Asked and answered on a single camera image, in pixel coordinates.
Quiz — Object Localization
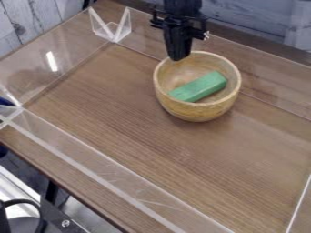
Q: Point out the black cable loop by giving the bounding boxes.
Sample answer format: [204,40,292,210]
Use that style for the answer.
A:
[0,198,48,233]

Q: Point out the black table leg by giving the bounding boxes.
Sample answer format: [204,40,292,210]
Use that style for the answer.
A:
[45,181,60,204]

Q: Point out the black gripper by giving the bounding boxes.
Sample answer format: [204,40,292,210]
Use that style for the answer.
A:
[151,8,209,61]

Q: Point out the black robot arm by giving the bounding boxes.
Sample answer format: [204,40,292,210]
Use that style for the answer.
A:
[149,0,209,61]

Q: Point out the light wooden bowl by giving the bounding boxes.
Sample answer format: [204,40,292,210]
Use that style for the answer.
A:
[153,51,241,122]

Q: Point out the green rectangular block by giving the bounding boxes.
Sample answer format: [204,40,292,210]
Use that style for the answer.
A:
[169,71,227,103]

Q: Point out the clear acrylic tray enclosure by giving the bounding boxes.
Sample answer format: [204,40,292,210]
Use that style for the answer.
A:
[0,1,311,233]

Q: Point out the black metal bracket with bolt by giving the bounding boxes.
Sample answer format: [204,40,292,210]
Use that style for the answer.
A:
[40,198,89,233]

